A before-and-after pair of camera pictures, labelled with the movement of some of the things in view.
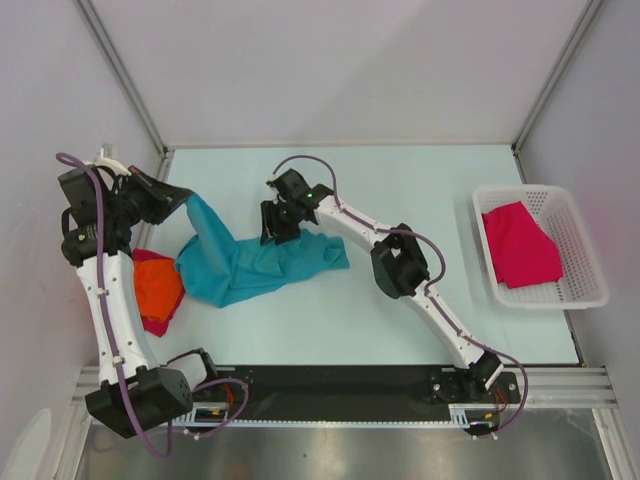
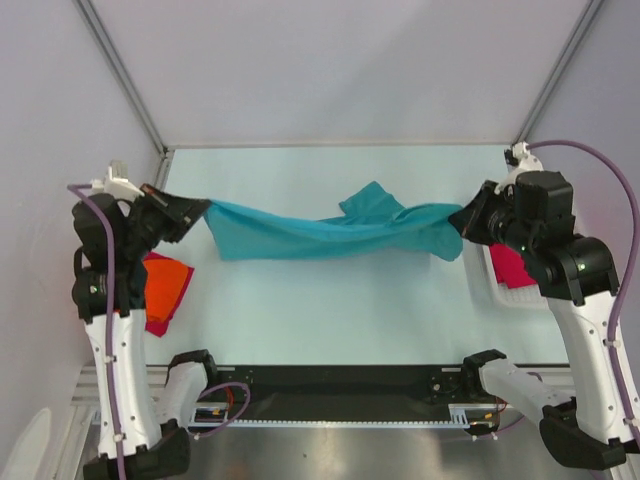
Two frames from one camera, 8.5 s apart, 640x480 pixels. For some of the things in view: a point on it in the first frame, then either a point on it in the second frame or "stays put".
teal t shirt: [232, 272] → [369, 217]
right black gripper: [273, 225] → [468, 221]
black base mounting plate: [353, 391] stays put
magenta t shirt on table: [158, 327] stays put
